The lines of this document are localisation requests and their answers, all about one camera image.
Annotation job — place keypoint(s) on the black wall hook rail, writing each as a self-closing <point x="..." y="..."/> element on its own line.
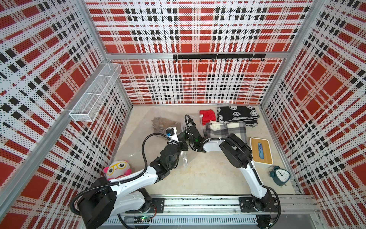
<point x="248" y="56"/>

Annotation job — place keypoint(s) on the red knitted scarf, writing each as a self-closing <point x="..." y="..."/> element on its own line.
<point x="207" y="116"/>

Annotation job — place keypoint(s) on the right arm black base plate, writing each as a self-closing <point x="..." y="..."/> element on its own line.
<point x="249" y="205"/>

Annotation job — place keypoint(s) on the pink white plush toy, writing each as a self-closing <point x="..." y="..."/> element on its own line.
<point x="117" y="169"/>

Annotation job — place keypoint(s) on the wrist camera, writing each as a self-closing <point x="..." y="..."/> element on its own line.
<point x="190" y="123"/>
<point x="171" y="132"/>

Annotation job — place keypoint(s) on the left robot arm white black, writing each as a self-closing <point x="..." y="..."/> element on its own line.
<point x="105" y="198"/>

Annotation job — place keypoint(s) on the black smiley face scarf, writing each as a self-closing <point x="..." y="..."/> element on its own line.
<point x="238" y="114"/>

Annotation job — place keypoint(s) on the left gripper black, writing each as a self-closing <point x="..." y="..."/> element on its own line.
<point x="183" y="146"/>

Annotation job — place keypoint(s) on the white box with cork lid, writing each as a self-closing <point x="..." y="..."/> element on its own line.
<point x="261" y="151"/>

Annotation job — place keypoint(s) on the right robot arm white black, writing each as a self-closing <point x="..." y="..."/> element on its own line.
<point x="239" y="155"/>

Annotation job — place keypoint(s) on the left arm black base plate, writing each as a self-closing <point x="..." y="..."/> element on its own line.
<point x="151" y="206"/>

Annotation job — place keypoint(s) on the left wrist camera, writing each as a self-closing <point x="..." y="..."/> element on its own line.
<point x="171" y="132"/>

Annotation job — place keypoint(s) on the aluminium front rail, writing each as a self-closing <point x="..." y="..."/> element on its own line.
<point x="295" y="212"/>

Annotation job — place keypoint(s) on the white mesh wall basket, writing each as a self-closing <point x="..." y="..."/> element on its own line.
<point x="89" y="105"/>

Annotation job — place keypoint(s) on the grey white plaid scarf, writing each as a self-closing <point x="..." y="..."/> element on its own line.
<point x="221" y="129"/>

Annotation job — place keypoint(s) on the teal heart alarm clock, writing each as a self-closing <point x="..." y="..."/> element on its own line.
<point x="280" y="176"/>

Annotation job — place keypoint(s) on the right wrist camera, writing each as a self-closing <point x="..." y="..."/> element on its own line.
<point x="190" y="123"/>

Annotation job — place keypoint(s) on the brown fringed scarf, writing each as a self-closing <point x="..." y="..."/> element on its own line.
<point x="160" y="124"/>

